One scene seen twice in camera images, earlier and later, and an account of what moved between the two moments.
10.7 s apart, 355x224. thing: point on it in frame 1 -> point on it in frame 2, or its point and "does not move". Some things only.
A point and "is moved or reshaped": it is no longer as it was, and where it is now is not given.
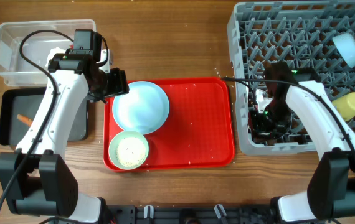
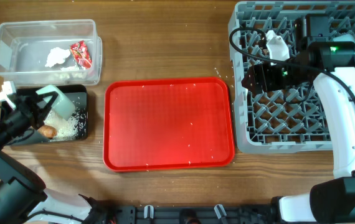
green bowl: [128, 150] is moved or reshaped
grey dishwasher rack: [333, 42] does not move
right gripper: [260, 133] -> [260, 73]
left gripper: [119, 84] -> [27, 104]
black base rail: [189, 213] does not move
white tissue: [52, 52] does not move
